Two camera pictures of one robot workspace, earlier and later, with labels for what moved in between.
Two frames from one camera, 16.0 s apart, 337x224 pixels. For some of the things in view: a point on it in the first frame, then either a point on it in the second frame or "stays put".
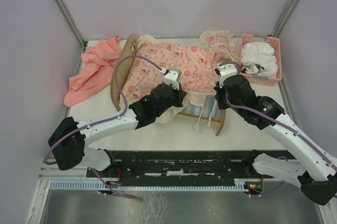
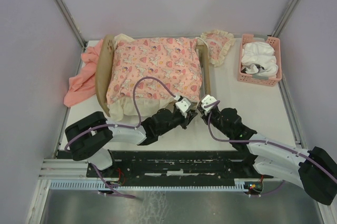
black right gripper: [219, 91] → [204, 116]
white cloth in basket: [260, 57] stays put
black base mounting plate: [177, 168] stays put
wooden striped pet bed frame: [200, 108] → [101, 67]
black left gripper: [180, 94] → [190, 114]
